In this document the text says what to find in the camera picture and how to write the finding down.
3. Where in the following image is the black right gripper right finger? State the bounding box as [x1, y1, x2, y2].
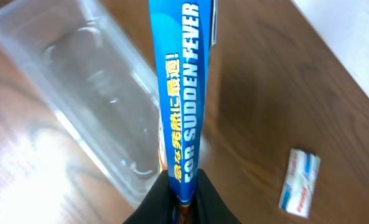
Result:
[192, 169, 240, 224]

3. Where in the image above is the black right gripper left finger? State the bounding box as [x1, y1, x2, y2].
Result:
[123, 170, 175, 224]

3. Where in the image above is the white blue Panadol box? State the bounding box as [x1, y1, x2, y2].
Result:
[278, 149, 320, 218]

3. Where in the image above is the clear plastic container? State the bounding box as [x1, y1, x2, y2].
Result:
[0, 0, 159, 207]

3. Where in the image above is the blue Kool Fever box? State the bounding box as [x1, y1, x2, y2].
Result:
[149, 0, 217, 206]

